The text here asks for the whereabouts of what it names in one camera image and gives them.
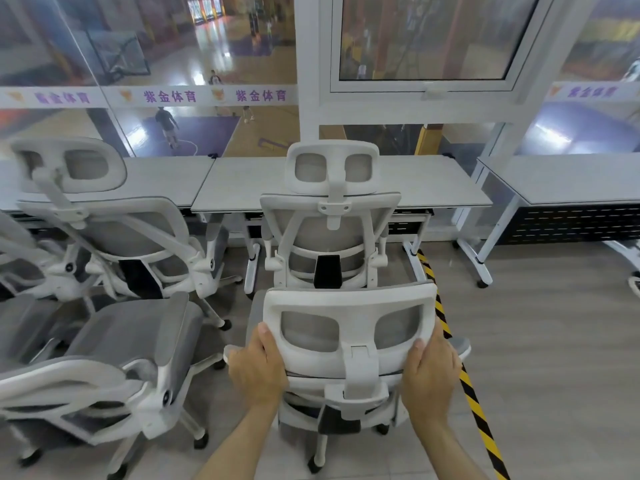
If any person's right hand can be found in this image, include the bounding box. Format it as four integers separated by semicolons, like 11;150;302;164
400;320;463;421

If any white mesh office chair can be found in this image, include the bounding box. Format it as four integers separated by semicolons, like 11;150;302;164
243;140;437;301
0;210;98;355
7;137;244;331
223;282;472;475
0;292;227;480
602;239;640;300

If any yellow black hazard tape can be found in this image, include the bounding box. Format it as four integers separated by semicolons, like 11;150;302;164
416;250;512;480

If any white purple printed glass strip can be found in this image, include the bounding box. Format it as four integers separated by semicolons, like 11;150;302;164
0;85;301;109
546;81;640;103

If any person's right forearm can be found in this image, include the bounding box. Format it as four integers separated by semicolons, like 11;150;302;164
406;414;490;480

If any grey desk with white legs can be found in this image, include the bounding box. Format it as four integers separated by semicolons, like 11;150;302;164
0;156;217;220
191;154;495;295
456;154;640;289

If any person's left hand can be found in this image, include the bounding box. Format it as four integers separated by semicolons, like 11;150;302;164
227;322;291;411

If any white framed open window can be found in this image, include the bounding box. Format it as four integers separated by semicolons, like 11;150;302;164
329;0;557;94

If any basketball backboard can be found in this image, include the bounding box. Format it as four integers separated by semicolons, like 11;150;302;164
86;32;152;79

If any person's left forearm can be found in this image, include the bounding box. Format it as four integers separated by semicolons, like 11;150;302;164
192;394;287;480

